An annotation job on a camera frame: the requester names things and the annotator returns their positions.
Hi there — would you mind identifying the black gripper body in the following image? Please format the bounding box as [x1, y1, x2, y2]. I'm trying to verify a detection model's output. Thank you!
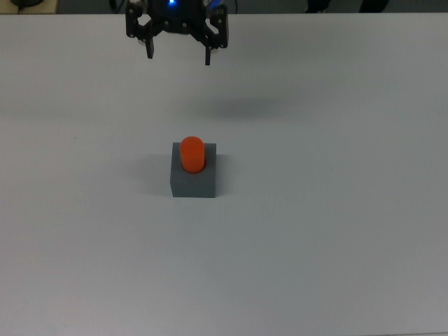
[148, 6, 209, 35]

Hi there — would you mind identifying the orange cylinder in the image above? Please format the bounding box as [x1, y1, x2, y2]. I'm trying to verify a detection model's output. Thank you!
[178, 135, 207, 174]

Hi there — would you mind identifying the grey block with round hole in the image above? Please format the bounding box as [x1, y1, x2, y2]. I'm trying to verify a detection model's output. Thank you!
[169, 141, 218, 199]

